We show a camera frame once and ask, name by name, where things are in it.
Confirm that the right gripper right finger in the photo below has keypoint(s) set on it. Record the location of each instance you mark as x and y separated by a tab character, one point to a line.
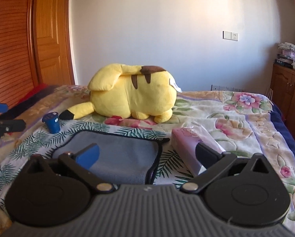
217	166

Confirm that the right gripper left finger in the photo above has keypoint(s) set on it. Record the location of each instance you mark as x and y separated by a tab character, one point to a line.
78	165

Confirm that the purple and grey towel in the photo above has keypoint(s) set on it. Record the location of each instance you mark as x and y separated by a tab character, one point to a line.
122	159

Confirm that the wooden slatted wardrobe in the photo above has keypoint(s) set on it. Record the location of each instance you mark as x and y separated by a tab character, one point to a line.
18	73

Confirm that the purple tissue pack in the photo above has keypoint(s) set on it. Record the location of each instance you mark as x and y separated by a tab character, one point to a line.
184	141

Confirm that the palm leaf print cloth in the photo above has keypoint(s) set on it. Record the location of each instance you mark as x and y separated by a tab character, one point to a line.
171	168

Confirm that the floral bed quilt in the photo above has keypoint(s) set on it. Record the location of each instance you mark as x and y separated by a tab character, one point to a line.
241	123

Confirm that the red and dark blanket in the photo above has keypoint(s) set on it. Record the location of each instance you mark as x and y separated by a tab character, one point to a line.
30	99

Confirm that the blue cylindrical cup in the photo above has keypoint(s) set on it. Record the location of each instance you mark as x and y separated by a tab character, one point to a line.
52	122

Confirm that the white power strip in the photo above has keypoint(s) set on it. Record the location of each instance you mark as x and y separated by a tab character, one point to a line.
224	88

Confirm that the yellow Pikachu plush toy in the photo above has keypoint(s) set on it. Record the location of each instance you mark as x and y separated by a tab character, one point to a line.
129	91

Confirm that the wooden low cabinet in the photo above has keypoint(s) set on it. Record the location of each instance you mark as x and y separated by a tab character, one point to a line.
283	87

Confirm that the wooden door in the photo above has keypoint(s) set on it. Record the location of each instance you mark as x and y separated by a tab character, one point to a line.
52	42

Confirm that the stack of folded linens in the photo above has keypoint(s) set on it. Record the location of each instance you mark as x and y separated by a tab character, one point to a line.
285	55

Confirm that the white wall switch socket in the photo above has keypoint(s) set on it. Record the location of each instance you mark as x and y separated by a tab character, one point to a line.
230	36

